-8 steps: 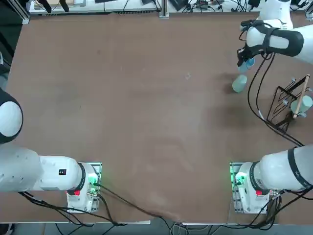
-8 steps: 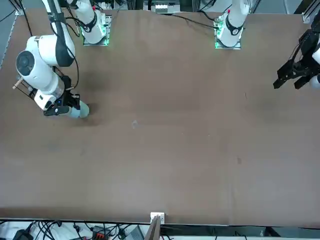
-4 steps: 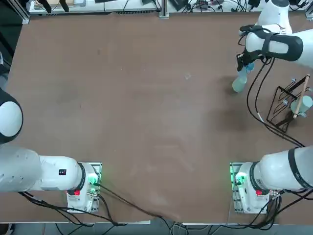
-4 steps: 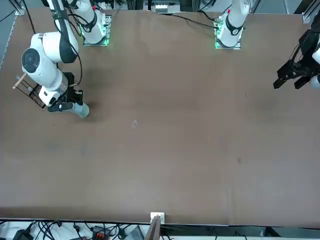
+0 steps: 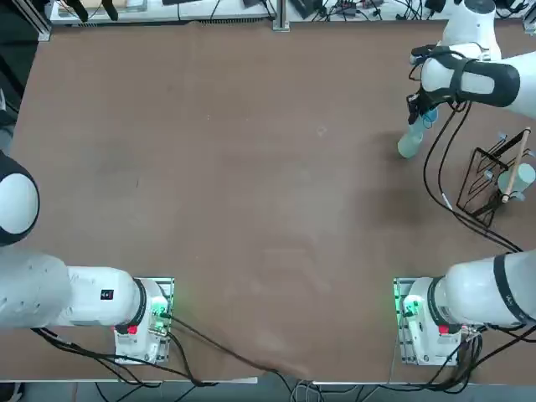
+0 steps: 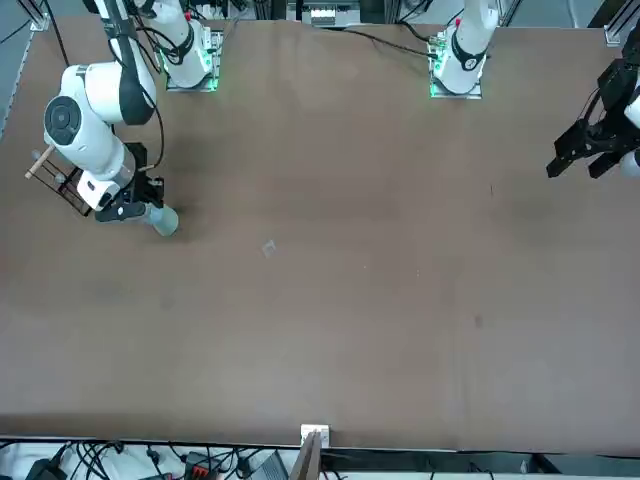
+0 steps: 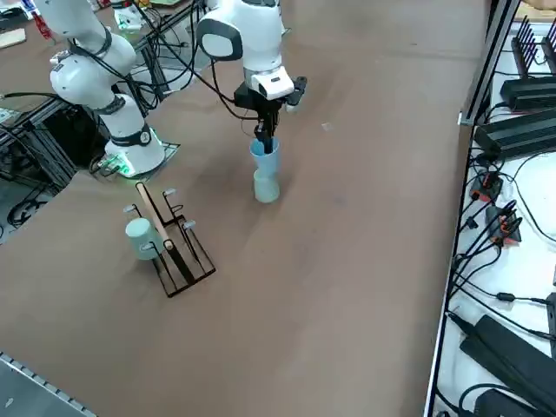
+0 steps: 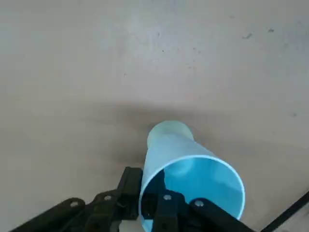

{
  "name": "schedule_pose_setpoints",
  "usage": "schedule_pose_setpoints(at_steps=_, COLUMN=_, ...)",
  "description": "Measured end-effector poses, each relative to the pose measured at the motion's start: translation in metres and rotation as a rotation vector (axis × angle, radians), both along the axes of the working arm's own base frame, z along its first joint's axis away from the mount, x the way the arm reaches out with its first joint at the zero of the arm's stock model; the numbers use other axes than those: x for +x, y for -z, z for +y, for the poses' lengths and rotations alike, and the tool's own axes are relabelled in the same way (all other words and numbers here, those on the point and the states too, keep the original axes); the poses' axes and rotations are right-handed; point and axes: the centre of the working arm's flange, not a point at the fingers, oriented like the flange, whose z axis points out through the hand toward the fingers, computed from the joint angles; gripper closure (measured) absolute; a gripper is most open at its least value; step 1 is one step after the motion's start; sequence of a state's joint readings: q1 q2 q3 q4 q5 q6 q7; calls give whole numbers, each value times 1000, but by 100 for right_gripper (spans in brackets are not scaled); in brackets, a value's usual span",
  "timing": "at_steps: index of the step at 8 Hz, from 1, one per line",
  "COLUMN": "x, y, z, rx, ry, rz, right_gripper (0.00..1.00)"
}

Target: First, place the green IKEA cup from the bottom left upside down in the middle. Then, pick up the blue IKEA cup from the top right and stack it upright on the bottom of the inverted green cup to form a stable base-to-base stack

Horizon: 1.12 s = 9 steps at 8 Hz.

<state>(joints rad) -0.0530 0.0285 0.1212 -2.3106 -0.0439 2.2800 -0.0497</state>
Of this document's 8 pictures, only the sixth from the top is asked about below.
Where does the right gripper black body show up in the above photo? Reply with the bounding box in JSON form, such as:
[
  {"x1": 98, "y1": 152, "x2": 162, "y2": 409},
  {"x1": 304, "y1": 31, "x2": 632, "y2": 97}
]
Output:
[{"x1": 122, "y1": 142, "x2": 151, "y2": 206}]

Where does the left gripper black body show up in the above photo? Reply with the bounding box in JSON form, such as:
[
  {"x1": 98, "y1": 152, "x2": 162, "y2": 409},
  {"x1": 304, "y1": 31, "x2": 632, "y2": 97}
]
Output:
[{"x1": 589, "y1": 58, "x2": 640, "y2": 146}]

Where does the pale green plastic cup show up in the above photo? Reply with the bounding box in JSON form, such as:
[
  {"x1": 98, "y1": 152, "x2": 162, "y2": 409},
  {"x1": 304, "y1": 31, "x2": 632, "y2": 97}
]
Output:
[{"x1": 144, "y1": 204, "x2": 180, "y2": 238}]

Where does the aluminium corner profile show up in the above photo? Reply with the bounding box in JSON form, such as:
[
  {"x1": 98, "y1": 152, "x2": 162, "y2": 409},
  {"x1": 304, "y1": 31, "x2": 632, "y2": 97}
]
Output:
[
  {"x1": 27, "y1": 0, "x2": 51, "y2": 32},
  {"x1": 602, "y1": 0, "x2": 629, "y2": 47}
]

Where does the grey equipment box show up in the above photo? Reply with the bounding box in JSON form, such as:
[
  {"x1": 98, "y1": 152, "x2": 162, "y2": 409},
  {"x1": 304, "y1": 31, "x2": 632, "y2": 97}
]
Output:
[{"x1": 299, "y1": 0, "x2": 354, "y2": 26}]

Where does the orange black connector block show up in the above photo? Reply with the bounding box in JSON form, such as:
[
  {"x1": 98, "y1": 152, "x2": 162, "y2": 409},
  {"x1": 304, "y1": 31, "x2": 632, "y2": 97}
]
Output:
[{"x1": 185, "y1": 451, "x2": 221, "y2": 479}]

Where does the long black power brick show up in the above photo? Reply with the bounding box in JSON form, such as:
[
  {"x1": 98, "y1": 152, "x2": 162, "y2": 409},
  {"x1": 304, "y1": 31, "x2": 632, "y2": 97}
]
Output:
[{"x1": 24, "y1": 443, "x2": 69, "y2": 480}]

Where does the black wire cup rack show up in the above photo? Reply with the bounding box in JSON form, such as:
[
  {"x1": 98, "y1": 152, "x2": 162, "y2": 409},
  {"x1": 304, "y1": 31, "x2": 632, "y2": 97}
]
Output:
[{"x1": 24, "y1": 147, "x2": 96, "y2": 217}]

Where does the black table cable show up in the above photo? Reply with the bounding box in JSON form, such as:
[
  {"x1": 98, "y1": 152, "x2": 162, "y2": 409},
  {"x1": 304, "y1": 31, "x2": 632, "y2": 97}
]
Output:
[{"x1": 319, "y1": 24, "x2": 436, "y2": 57}]

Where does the aluminium camera post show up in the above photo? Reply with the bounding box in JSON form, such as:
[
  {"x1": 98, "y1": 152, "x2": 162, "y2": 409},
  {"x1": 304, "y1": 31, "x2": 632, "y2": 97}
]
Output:
[{"x1": 292, "y1": 423, "x2": 332, "y2": 480}]

